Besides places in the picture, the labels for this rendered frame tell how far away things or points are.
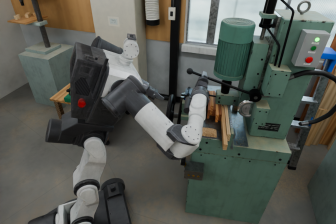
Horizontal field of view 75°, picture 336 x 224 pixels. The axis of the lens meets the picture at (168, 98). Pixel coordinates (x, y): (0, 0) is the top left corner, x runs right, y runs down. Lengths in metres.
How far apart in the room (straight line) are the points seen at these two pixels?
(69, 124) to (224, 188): 1.13
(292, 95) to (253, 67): 0.26
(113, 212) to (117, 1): 1.95
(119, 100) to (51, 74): 2.24
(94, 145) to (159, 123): 0.49
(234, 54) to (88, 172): 1.02
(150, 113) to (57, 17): 2.80
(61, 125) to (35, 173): 1.41
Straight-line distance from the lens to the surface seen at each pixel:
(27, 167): 2.60
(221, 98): 1.40
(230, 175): 1.61
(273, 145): 1.50
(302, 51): 1.19
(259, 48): 1.24
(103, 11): 2.64
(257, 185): 1.70
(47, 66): 2.97
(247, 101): 1.31
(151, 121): 0.77
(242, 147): 1.42
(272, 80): 1.20
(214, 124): 1.36
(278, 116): 1.44
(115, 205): 1.85
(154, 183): 2.15
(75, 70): 0.92
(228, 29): 1.19
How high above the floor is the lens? 1.76
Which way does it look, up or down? 34 degrees down
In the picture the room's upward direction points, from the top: 1 degrees clockwise
